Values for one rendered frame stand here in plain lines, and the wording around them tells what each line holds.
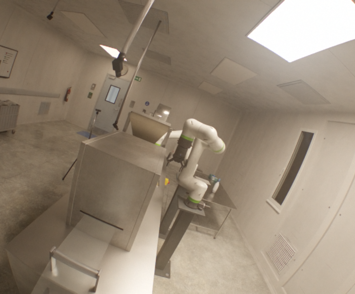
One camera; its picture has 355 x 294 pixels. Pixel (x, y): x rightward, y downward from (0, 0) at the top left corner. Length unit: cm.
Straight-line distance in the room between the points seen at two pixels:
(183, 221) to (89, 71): 622
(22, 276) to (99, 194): 69
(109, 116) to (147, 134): 501
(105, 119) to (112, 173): 571
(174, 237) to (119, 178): 111
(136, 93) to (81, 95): 209
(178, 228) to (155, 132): 93
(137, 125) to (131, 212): 82
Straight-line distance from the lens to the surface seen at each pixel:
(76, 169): 100
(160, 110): 267
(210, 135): 112
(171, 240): 191
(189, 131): 117
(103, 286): 97
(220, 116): 634
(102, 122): 664
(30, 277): 111
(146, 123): 153
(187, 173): 164
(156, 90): 622
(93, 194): 101
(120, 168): 90
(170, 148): 275
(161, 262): 214
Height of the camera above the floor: 163
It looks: 9 degrees down
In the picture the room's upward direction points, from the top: 23 degrees clockwise
